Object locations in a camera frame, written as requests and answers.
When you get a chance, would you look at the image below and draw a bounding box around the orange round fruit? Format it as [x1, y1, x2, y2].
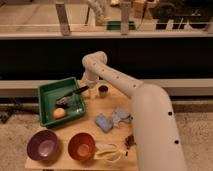
[53, 108, 66, 119]

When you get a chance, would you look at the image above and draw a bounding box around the purple bowl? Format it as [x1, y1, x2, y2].
[26, 130, 59, 162]

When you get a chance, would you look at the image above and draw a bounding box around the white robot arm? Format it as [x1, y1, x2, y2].
[82, 51, 187, 171]

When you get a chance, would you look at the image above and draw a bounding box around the wooden table board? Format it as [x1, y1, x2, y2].
[25, 81, 138, 171]

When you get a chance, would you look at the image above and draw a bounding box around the orange bowl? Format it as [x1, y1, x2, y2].
[68, 132, 96, 162]

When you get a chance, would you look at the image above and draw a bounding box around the brown grape bunch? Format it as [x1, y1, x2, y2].
[125, 134, 135, 149]

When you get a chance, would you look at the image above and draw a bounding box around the green plastic tray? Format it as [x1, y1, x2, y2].
[38, 77, 86, 128]

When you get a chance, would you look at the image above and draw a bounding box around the yellow banana peel toy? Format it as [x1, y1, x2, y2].
[94, 143, 128, 163]

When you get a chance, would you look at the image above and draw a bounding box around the black handled brush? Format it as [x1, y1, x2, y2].
[56, 86, 88, 106]

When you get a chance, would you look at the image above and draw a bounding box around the grey crumpled cloth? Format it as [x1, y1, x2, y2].
[112, 107, 132, 127]

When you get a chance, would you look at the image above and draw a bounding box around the small dark metal cup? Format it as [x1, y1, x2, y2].
[98, 85, 109, 98]

